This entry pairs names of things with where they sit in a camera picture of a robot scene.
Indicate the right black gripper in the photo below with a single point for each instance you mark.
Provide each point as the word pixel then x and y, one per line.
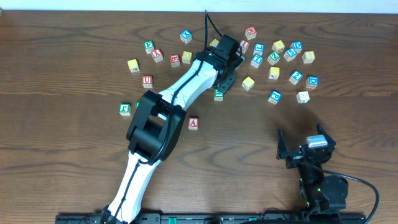
pixel 301 156

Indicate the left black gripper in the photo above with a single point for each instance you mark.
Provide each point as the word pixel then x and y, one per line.
pixel 227 81

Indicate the red A block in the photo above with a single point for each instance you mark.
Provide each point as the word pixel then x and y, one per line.
pixel 193 123

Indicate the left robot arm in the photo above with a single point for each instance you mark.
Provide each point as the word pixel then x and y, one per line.
pixel 158 120

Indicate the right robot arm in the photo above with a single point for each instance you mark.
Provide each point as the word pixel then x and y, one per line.
pixel 325 195

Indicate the yellow block top centre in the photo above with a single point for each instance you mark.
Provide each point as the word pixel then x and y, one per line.
pixel 214 43

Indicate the red I block upper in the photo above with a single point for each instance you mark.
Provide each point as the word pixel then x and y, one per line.
pixel 244 46

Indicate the blue T block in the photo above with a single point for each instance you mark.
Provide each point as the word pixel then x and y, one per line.
pixel 256 60

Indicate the yellow block centre right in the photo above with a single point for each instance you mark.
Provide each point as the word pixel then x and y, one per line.
pixel 248 83

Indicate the red W block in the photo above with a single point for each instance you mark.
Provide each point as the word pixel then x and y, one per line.
pixel 250 33

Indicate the blue L block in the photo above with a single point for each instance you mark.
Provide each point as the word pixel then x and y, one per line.
pixel 258 49

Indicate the green R block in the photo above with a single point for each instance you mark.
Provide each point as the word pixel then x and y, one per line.
pixel 218 95

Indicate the yellow block beside E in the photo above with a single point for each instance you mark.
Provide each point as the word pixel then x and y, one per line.
pixel 187 57

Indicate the plain wood 7 block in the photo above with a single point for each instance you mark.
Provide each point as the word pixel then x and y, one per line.
pixel 302 97

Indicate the blue X block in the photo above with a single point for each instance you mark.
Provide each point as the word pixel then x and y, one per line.
pixel 186 36

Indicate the green Z block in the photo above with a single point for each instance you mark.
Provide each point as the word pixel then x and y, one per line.
pixel 273 58

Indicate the red E block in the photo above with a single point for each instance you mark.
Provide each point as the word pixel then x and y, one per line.
pixel 175 60

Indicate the blue P block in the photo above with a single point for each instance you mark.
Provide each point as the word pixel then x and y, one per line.
pixel 275 97

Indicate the yellow hammer block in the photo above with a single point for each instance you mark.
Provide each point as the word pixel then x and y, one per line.
pixel 274 73

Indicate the yellow O block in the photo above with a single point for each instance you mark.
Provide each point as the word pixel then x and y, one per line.
pixel 278 46

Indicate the blue D block lower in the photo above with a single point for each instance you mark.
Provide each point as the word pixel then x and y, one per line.
pixel 312 82

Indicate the blue d block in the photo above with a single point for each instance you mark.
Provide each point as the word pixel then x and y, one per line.
pixel 312 82
pixel 296 46

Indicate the blue 2 block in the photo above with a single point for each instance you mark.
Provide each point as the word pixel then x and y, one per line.
pixel 295 77

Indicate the blue 5 block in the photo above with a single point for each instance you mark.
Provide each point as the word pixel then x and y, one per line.
pixel 290 54

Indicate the red Y block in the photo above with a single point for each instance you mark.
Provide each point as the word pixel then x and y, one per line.
pixel 157 55

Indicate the blue D block upper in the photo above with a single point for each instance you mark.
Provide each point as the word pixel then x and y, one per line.
pixel 296 46

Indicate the green F block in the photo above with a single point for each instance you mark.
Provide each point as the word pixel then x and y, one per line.
pixel 149 46

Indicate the red U block left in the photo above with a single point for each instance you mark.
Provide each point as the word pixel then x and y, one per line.
pixel 147 81

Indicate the yellow B block right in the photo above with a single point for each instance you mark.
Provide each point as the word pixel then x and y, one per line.
pixel 308 57

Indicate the yellow block far left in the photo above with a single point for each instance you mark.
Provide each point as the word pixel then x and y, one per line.
pixel 133 65

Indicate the green J block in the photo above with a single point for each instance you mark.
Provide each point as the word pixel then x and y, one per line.
pixel 125 109

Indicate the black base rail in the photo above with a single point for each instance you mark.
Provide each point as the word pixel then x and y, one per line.
pixel 269 217

